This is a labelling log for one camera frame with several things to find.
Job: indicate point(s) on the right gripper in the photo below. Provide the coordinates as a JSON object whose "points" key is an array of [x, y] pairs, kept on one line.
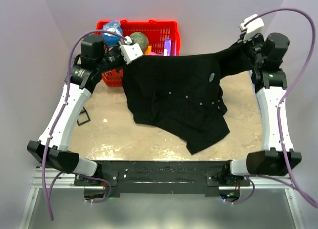
{"points": [[259, 37]]}

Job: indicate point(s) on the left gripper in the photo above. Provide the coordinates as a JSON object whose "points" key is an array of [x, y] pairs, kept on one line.
{"points": [[116, 48]]}

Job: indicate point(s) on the black button shirt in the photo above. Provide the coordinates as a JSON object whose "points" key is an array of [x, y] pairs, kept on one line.
{"points": [[174, 93]]}

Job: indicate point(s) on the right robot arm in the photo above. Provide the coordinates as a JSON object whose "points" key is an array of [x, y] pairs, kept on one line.
{"points": [[269, 82]]}

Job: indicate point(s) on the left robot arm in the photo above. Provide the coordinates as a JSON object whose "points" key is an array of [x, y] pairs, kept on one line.
{"points": [[84, 72]]}

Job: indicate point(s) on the blue white wrapped roll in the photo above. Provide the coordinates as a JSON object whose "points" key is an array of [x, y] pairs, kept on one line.
{"points": [[114, 27]]}

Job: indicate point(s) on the grey green ball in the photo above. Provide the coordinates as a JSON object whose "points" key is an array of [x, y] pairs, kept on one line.
{"points": [[141, 39]]}

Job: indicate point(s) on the orange toy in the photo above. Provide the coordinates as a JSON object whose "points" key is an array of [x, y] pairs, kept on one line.
{"points": [[148, 50]]}

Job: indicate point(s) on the pink toy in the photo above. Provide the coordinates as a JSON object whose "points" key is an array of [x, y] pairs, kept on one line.
{"points": [[156, 54]]}

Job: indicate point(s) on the red plastic basket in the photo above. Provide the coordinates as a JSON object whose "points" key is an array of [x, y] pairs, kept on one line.
{"points": [[156, 31]]}

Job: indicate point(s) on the purple package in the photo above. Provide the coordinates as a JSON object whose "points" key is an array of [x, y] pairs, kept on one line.
{"points": [[169, 48]]}

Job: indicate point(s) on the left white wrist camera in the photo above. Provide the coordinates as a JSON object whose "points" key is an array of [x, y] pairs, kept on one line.
{"points": [[130, 50]]}

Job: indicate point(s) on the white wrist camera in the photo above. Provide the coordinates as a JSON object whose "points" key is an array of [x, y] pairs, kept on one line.
{"points": [[130, 50], [251, 26]]}

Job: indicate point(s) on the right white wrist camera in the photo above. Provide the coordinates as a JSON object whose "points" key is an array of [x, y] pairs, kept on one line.
{"points": [[251, 26]]}

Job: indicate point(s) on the black square frame stand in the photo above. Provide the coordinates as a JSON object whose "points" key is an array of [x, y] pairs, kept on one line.
{"points": [[83, 117]]}

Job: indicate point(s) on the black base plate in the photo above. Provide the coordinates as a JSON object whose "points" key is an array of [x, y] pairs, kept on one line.
{"points": [[169, 177]]}

